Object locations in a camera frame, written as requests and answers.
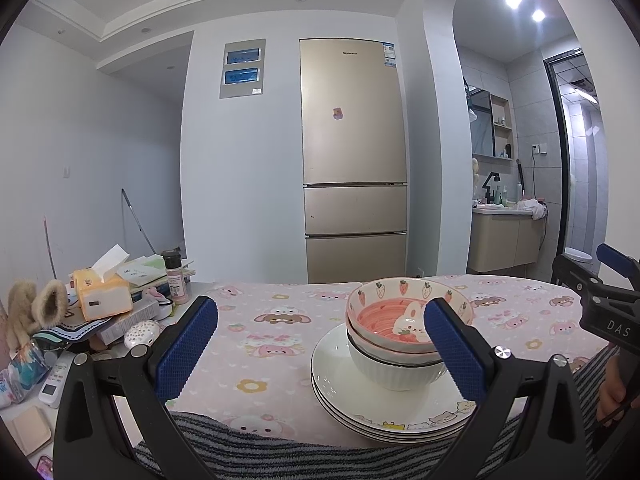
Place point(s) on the beige flat board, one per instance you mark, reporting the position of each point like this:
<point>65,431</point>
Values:
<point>30,430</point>

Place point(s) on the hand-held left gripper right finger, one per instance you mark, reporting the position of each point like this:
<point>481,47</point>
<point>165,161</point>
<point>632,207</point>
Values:
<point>455,355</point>

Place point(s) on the wooden wall shelf niche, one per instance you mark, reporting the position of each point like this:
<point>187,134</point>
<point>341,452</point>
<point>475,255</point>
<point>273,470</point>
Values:
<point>501,127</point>

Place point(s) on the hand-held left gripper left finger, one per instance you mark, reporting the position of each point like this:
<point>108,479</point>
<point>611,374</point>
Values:
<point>187,350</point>

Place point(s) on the grey mop pole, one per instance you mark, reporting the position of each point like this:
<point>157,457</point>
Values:
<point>137,220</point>

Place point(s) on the strawberry print ceramic bowl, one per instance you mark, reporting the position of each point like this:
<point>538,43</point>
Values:
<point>380,310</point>

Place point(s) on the green white booklet stack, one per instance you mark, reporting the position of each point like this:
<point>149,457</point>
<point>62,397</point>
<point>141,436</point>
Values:
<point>142,270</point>

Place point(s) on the white speckled oval device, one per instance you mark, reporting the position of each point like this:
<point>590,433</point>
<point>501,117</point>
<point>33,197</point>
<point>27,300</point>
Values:
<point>142,334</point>

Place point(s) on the black bathroom faucet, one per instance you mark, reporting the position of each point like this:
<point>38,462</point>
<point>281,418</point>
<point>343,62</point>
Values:
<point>489,185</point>

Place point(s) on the blue white tissue packet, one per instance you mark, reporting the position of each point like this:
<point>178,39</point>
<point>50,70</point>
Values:
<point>20,375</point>

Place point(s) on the white crumpled cloth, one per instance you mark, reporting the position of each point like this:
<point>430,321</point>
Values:
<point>532,209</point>

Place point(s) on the white wall socket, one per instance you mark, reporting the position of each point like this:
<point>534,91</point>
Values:
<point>538,148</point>

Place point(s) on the pink white cartoon case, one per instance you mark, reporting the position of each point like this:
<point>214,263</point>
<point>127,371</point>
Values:
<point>156,300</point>

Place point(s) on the white black-rimmed bowl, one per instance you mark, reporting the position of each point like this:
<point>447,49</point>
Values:
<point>395,375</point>

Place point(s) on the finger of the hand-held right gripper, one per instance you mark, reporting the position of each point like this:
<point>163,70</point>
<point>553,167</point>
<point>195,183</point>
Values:
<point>617,257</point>
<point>575,275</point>

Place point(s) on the pink cartoon printed tablecloth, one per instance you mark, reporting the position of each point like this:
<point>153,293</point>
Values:
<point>280,320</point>

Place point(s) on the person's right hand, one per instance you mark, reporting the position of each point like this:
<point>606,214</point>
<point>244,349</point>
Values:
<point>611,392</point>

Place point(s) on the pink spice jar black lid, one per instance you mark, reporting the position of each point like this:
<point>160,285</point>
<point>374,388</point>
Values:
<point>176,285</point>

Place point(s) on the yellow tissue box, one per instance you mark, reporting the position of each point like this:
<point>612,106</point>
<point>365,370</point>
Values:
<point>102,300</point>

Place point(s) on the black door frame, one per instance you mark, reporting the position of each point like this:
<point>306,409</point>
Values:
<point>562,150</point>

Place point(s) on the white remote control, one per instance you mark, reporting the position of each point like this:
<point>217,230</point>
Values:
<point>55,380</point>

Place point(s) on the dark blue patterned cloth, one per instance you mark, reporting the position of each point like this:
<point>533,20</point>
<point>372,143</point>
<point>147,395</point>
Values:
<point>75,330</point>

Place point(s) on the bathroom mirror cabinet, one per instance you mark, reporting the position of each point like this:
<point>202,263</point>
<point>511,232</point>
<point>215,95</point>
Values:
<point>482,122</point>

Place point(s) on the white toilet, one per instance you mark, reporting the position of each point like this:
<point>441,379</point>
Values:
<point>579,255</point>

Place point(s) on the beige plush toy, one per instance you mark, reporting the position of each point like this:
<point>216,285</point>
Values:
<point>47,305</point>

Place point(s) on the gold three-door refrigerator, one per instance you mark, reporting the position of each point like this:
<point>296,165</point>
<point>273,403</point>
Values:
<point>352,160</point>

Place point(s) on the white carton box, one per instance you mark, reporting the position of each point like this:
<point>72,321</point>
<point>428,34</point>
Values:
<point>117,330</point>

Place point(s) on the pink fridge magnet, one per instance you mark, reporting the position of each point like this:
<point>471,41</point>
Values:
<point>338,113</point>

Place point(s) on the grey wall electrical panel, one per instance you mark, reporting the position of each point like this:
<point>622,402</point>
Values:
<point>242,67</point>

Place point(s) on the pink phone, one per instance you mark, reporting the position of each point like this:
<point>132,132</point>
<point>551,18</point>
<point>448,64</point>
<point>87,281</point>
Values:
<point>45,467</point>

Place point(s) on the fridge energy label sticker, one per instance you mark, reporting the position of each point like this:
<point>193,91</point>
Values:
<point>389,55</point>

